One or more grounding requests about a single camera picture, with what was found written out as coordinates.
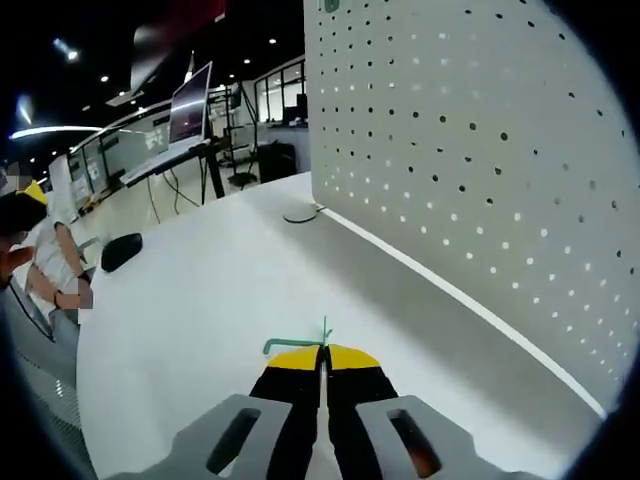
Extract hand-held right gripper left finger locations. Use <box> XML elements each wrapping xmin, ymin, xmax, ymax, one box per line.
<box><xmin>106</xmin><ymin>344</ymin><xmax>325</xmax><ymax>480</ymax></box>

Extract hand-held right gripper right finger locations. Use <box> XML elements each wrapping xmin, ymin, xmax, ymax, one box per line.
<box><xmin>324</xmin><ymin>343</ymin><xmax>532</xmax><ymax>480</ymax></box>

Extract white perforated mounting plate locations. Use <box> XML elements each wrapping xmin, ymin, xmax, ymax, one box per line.
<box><xmin>282</xmin><ymin>0</ymin><xmax>632</xmax><ymax>421</ymax></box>

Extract person's left hand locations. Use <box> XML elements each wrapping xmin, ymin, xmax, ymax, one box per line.
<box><xmin>0</xmin><ymin>246</ymin><xmax>32</xmax><ymax>289</ymax></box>

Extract long ceiling light strip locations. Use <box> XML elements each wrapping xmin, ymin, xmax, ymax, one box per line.
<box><xmin>8</xmin><ymin>124</ymin><xmax>104</xmax><ymax>141</ymax></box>

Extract black oval object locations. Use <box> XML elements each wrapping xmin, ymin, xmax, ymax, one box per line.
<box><xmin>100</xmin><ymin>232</ymin><xmax>145</xmax><ymax>274</ymax></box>

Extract round ceiling spotlights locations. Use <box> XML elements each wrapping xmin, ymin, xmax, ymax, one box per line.
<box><xmin>52</xmin><ymin>34</ymin><xmax>281</xmax><ymax>99</ymax></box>

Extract grey mesh office chair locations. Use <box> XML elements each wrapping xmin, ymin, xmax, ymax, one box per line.
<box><xmin>0</xmin><ymin>279</ymin><xmax>84</xmax><ymax>451</ymax></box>

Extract computer monitor on tripod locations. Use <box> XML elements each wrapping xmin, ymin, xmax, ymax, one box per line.
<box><xmin>118</xmin><ymin>60</ymin><xmax>215</xmax><ymax>187</ymax></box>

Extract black laptop tripod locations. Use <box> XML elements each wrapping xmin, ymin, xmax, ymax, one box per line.
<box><xmin>189</xmin><ymin>144</ymin><xmax>227</xmax><ymax>206</ymax></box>

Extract glass office partition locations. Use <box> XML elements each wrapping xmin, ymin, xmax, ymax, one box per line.
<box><xmin>252</xmin><ymin>57</ymin><xmax>307</xmax><ymax>125</ymax></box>

